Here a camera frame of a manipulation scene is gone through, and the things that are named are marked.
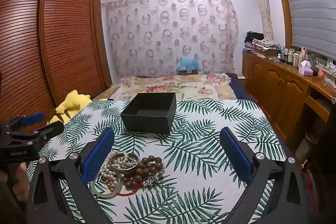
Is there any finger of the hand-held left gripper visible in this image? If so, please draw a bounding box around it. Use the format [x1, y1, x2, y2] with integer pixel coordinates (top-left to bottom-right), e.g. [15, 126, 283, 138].
[5, 112, 46, 132]
[12, 122, 65, 144]

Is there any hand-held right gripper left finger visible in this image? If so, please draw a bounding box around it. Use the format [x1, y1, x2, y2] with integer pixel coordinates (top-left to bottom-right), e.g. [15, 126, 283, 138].
[26, 127, 115, 224]

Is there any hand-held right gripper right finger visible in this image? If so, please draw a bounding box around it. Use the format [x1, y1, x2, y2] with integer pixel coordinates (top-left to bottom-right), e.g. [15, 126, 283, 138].
[219, 127, 313, 224]

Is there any white pearl bracelet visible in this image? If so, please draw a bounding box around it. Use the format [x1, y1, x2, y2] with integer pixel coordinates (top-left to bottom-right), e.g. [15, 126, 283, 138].
[98, 151, 137, 191]

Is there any pale jade bangle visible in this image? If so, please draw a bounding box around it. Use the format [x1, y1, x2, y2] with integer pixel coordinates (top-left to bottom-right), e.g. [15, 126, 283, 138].
[91, 175, 123, 198]

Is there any brown wooden bead bracelet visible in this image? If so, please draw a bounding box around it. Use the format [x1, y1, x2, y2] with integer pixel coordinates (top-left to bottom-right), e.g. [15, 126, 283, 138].
[123, 156, 164, 190]

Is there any red cord bracelet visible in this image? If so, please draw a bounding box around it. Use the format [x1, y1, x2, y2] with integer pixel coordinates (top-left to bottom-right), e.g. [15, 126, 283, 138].
[115, 179, 147, 197]

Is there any black box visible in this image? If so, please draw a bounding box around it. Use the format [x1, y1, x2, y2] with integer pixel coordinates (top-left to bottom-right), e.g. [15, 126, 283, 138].
[121, 92, 177, 135]

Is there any person's left hand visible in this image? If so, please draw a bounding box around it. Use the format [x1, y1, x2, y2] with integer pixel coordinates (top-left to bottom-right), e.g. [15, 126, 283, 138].
[0, 162, 28, 203]

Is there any yellow plush toy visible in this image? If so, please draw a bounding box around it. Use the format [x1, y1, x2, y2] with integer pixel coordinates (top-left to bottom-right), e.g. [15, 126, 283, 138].
[47, 90, 92, 125]

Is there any palm leaf print tablecloth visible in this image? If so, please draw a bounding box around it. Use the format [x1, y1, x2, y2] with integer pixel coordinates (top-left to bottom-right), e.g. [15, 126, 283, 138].
[26, 99, 289, 224]

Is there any wooden sideboard cabinet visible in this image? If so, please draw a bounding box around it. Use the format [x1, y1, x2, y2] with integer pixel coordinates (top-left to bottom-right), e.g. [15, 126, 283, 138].
[241, 51, 336, 146]

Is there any brown slatted wooden wardrobe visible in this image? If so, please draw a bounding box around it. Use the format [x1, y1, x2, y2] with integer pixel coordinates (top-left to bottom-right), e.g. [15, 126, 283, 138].
[0, 0, 112, 135]

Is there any blue plush toy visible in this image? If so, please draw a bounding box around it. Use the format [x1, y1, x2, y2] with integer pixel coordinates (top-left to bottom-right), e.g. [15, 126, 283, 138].
[176, 56, 199, 72]

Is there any pink tissue box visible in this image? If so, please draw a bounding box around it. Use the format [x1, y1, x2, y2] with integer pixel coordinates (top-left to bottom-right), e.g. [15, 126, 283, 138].
[298, 61, 314, 76]

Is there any row of cosmetic bottles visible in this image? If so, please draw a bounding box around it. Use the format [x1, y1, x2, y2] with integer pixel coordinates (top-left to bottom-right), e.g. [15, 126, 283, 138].
[278, 46, 315, 67]

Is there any folded clothes pile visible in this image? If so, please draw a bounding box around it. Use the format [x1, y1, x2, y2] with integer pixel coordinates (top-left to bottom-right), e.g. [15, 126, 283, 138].
[252, 38, 281, 58]

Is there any white power strip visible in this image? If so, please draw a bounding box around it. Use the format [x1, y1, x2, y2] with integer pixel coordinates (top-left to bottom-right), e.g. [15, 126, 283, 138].
[315, 63, 336, 83]

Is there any circle pattern curtain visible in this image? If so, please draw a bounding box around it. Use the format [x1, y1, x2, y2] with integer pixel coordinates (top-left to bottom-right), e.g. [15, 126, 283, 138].
[101, 0, 239, 77]

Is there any beige tied curtain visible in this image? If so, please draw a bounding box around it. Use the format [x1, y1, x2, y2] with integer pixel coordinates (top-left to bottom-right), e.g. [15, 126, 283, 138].
[245, 0, 275, 42]

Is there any grey window blind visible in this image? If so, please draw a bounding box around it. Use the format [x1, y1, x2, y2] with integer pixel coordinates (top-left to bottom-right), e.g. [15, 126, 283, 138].
[273, 0, 336, 59]

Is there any sparkly silver bracelet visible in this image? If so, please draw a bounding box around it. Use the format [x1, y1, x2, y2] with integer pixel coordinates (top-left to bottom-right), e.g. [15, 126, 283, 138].
[142, 169, 166, 186]

